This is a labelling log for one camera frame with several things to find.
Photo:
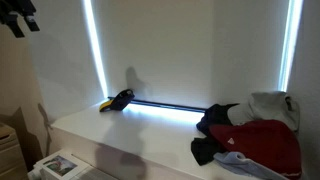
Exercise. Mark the dark red beanie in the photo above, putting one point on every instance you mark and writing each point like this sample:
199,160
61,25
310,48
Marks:
267,142

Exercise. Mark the white box with picture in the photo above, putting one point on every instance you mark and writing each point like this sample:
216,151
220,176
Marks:
62,165

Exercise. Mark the grey cap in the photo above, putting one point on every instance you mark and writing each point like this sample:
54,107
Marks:
276,105

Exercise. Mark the wooden drawer cabinet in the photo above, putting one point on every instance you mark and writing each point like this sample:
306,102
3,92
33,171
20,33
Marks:
12,164

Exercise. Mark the black window blind bottom rail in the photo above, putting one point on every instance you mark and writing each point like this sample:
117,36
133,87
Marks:
168,106

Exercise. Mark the dark navy garment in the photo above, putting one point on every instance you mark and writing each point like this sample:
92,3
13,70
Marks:
204,149

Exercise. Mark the black cap with yellow brim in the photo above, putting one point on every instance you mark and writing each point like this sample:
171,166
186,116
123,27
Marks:
119,102

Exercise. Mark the white roller blind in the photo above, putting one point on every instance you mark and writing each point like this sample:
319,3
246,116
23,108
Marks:
191,52

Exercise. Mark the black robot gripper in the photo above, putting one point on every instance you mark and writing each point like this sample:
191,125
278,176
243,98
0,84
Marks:
22,7

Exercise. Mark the light blue cloth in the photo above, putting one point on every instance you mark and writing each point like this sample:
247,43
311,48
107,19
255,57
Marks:
237,163

